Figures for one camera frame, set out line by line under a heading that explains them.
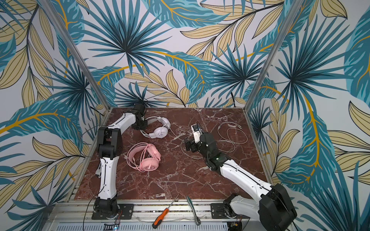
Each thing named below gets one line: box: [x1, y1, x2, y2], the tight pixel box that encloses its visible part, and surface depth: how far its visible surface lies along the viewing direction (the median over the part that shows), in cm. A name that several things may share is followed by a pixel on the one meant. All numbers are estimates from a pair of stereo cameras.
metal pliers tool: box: [185, 195, 202, 226], surface depth 74 cm
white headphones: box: [140, 115, 172, 139], surface depth 102 cm
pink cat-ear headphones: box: [126, 142, 162, 173], surface depth 87 cm
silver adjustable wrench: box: [94, 161, 102, 179], surface depth 87 cm
